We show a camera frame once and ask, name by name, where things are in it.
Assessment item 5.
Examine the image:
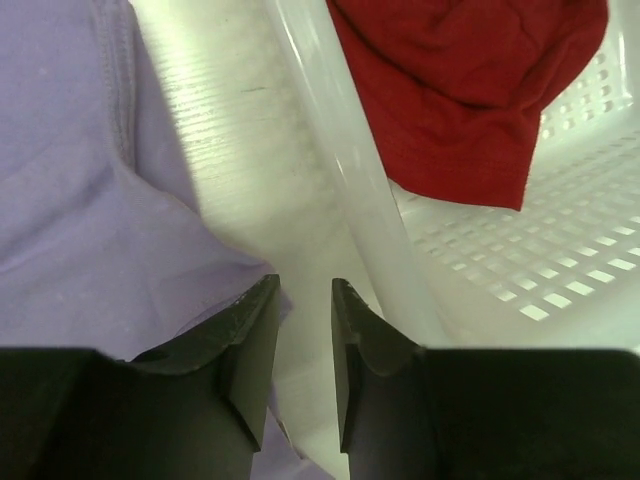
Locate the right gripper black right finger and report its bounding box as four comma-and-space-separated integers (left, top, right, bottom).
331, 279, 639, 479

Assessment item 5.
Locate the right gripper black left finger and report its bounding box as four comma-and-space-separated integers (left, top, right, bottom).
1, 275, 280, 479

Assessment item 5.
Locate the lavender t shirt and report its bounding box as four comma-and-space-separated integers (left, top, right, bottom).
1, 1, 323, 479

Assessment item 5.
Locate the white plastic basket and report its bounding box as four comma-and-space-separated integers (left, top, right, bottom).
264, 0, 640, 351

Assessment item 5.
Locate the red t shirt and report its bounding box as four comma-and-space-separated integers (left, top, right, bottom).
328, 0, 609, 210

